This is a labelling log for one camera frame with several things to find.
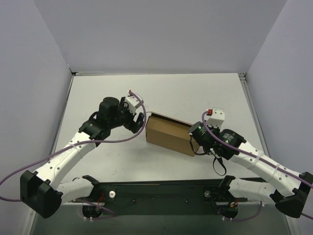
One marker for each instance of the brown cardboard box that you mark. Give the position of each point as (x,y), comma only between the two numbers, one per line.
(170,133)

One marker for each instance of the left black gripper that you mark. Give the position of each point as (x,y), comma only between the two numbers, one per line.
(133,121)

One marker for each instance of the aluminium front frame rail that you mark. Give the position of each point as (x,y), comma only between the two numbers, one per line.
(142,202)

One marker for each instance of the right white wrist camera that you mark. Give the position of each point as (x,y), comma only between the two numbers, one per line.
(216,117)

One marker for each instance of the right aluminium side rail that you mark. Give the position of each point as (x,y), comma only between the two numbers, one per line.
(243,81)

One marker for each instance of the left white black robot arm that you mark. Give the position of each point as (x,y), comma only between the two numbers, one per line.
(41,189)

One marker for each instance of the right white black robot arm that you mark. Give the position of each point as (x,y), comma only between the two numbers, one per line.
(287,190)

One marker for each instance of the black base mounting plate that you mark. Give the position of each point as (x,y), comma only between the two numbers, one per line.
(184,197)

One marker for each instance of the left aluminium side rail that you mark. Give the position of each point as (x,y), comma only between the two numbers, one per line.
(62,116)

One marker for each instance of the aluminium side rail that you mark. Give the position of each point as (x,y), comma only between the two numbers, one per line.
(243,81)
(62,116)

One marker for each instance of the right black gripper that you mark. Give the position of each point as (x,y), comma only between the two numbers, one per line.
(199,134)

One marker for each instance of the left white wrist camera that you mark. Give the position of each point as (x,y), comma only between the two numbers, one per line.
(133,102)

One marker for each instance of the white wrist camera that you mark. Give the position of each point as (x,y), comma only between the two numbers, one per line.
(133,102)
(216,117)

